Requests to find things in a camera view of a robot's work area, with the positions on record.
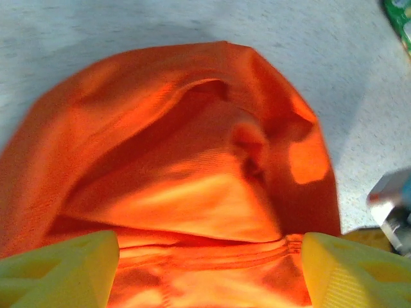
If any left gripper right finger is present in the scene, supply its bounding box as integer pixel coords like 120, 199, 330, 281
301, 232, 411, 308

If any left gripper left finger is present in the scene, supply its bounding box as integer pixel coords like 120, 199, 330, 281
0, 230, 120, 308

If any orange t-shirt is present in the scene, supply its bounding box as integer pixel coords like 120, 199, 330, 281
0, 40, 343, 308

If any green snack packet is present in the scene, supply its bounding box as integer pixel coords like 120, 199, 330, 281
383, 0, 411, 62

